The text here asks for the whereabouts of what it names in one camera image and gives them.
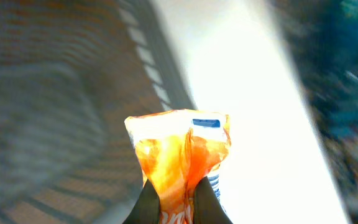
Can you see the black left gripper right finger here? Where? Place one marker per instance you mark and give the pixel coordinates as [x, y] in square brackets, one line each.
[207, 209]

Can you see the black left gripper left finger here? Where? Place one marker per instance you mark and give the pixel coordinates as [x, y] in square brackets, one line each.
[147, 208]

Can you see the orange tissue pack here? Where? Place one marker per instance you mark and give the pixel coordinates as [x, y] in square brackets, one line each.
[176, 149]

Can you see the grey plastic mesh basket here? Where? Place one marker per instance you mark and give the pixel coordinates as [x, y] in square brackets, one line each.
[71, 72]

